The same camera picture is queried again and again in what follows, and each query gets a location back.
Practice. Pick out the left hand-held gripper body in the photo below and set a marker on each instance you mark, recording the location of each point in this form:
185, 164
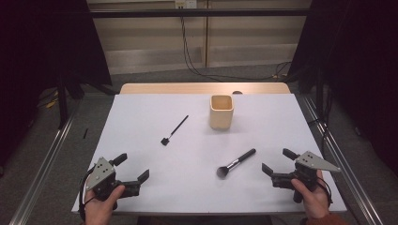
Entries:
99, 175

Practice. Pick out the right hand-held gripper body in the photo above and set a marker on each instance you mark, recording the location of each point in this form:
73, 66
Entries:
308, 168

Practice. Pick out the black silver makeup brush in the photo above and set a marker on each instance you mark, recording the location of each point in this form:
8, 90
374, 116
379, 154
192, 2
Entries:
241, 157

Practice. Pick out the small thin black brush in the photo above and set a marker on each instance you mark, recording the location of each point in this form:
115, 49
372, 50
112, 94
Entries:
178, 126

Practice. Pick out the beige square cup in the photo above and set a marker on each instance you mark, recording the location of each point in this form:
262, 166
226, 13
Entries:
221, 118

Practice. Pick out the person's right hand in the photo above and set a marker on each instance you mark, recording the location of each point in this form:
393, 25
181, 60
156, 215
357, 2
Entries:
316, 201

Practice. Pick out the person's left hand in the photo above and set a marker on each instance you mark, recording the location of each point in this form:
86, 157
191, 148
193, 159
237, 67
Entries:
98, 209

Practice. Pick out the white table mat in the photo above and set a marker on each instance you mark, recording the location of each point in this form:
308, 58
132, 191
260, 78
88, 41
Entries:
181, 181

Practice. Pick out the small black floor item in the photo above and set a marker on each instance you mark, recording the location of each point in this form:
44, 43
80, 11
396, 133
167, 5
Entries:
85, 133

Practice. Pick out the black metal stand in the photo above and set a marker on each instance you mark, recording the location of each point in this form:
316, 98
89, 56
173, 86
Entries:
62, 106

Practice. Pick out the dark table grommet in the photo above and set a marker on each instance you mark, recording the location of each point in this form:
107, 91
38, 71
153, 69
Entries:
237, 92

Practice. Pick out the dark curtain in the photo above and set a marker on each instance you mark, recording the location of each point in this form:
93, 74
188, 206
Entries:
359, 62
47, 47

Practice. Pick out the white power strip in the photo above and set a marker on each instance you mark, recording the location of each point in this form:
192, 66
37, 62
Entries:
185, 3

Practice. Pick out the metal floor rail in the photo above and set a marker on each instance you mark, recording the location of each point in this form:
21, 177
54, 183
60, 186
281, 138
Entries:
347, 175
40, 175

